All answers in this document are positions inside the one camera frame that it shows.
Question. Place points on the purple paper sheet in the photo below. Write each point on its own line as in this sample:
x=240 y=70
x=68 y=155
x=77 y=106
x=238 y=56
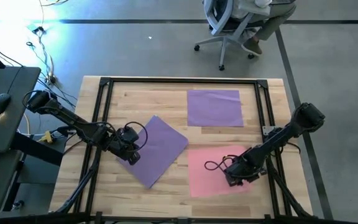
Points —
x=214 y=107
x=162 y=149

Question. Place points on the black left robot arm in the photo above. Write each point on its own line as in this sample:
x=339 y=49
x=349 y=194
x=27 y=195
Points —
x=73 y=120

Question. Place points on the pink paper sheet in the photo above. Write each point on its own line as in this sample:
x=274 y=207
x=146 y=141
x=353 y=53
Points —
x=207 y=182

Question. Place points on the yellow plug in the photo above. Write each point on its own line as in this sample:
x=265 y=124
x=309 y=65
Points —
x=46 y=137

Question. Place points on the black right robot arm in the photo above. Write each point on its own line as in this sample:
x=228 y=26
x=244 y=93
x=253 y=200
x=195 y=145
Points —
x=278 y=137

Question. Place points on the black power adapter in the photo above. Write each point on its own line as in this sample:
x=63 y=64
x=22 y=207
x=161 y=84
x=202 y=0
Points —
x=39 y=30

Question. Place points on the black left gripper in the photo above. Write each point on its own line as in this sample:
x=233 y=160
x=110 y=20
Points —
x=127 y=140

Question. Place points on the silver mounting plate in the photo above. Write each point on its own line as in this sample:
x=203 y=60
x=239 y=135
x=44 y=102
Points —
x=267 y=128

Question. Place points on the black aluminium table frame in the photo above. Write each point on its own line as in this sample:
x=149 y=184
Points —
x=182 y=80

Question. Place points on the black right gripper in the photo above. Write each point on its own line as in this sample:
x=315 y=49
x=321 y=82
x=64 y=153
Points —
x=247 y=169

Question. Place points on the black floor plug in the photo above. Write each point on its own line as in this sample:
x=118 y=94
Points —
x=52 y=79

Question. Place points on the black desk support beam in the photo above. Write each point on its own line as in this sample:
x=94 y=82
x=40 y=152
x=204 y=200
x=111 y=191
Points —
x=36 y=149

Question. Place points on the white mesh office chair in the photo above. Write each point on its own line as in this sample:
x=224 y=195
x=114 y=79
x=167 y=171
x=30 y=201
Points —
x=223 y=39

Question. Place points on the person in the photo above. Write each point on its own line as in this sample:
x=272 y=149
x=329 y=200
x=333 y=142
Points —
x=272 y=26

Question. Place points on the black caster wheel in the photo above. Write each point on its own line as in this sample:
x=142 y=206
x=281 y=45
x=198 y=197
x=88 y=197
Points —
x=18 y=205

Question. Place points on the black desk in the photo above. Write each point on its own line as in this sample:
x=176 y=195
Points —
x=14 y=133

